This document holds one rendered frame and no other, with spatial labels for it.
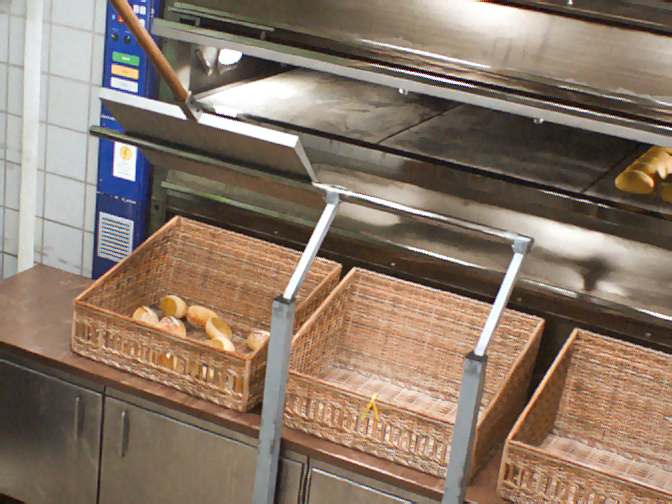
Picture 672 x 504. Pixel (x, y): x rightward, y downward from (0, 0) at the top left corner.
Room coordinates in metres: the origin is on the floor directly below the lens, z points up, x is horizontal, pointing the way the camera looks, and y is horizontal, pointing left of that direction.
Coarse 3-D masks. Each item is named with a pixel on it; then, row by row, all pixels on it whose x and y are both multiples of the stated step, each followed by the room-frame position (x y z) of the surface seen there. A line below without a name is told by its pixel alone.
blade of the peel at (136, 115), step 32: (128, 96) 3.16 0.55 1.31; (128, 128) 3.27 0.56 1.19; (160, 128) 3.19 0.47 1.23; (192, 128) 3.11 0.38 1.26; (224, 128) 3.03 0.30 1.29; (256, 128) 3.02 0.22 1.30; (160, 160) 3.38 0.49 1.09; (256, 160) 3.12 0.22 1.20; (288, 160) 3.04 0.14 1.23; (256, 192) 3.30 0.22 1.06; (288, 192) 3.21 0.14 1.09
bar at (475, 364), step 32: (96, 128) 3.32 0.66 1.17; (192, 160) 3.20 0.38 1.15; (224, 160) 3.17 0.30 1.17; (320, 192) 3.05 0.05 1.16; (352, 192) 3.02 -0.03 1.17; (320, 224) 2.99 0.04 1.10; (448, 224) 2.91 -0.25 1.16; (480, 224) 2.89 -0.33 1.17; (288, 288) 2.87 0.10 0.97; (512, 288) 2.79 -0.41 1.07; (288, 320) 2.83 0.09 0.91; (288, 352) 2.85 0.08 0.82; (480, 352) 2.66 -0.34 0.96; (480, 384) 2.64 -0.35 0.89; (256, 480) 2.83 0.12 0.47; (448, 480) 2.64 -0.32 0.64
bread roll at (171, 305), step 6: (162, 300) 3.50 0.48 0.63; (168, 300) 3.48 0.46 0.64; (174, 300) 3.46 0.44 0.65; (180, 300) 3.47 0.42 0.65; (162, 306) 3.49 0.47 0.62; (168, 306) 3.47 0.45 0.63; (174, 306) 3.45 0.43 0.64; (180, 306) 3.45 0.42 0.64; (186, 306) 3.47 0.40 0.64; (168, 312) 3.46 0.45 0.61; (174, 312) 3.44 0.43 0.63; (180, 312) 3.44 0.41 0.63; (186, 312) 3.46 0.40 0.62
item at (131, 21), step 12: (108, 0) 2.72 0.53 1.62; (120, 0) 2.72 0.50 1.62; (120, 12) 2.74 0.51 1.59; (132, 12) 2.77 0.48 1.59; (132, 24) 2.78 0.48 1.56; (144, 36) 2.82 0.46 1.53; (144, 48) 2.84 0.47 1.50; (156, 48) 2.87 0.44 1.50; (156, 60) 2.88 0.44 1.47; (168, 72) 2.92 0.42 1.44; (168, 84) 2.95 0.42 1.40; (180, 84) 2.97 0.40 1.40; (180, 96) 2.99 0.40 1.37
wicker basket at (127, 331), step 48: (192, 240) 3.57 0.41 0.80; (240, 240) 3.51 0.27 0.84; (96, 288) 3.27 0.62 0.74; (144, 288) 3.48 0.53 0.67; (192, 288) 3.52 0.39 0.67; (240, 288) 3.47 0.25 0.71; (96, 336) 3.17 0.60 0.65; (144, 336) 3.10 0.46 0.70; (192, 336) 3.37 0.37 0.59; (240, 336) 3.41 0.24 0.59; (192, 384) 3.03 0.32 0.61; (240, 384) 2.97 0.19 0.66
